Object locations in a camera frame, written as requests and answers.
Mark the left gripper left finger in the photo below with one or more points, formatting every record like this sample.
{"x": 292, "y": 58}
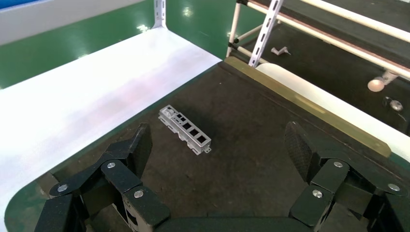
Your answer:
{"x": 121, "y": 173}

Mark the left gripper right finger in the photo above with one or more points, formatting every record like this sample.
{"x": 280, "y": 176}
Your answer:
{"x": 333, "y": 179}

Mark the silver bracket with square holes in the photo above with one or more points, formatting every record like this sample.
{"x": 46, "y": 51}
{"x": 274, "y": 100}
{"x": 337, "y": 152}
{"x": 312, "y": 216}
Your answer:
{"x": 185, "y": 128}

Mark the black container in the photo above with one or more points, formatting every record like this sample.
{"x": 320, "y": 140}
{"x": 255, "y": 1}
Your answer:
{"x": 243, "y": 128}

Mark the brass strip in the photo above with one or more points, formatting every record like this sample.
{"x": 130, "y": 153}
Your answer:
{"x": 307, "y": 104}

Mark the flat white shelf board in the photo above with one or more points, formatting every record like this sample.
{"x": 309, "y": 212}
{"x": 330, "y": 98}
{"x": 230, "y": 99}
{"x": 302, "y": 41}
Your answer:
{"x": 80, "y": 96}

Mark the beige round foot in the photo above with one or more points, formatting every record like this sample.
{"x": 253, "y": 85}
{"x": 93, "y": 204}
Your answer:
{"x": 375, "y": 85}

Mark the white pipe rack cart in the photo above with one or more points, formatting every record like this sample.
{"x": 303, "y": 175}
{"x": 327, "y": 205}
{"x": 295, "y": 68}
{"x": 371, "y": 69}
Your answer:
{"x": 336, "y": 40}

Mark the white slotted rack upright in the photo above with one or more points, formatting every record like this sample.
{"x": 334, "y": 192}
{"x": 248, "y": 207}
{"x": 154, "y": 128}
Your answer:
{"x": 159, "y": 12}
{"x": 264, "y": 32}

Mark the ribbed white shelf board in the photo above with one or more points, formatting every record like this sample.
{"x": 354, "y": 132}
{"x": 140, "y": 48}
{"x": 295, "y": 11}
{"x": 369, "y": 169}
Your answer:
{"x": 64, "y": 19}

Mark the blue plastic bin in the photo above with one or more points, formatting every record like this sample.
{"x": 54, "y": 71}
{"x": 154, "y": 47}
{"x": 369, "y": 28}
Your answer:
{"x": 12, "y": 2}

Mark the small metal bracket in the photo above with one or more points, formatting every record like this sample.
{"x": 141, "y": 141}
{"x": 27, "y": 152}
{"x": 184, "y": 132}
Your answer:
{"x": 279, "y": 50}

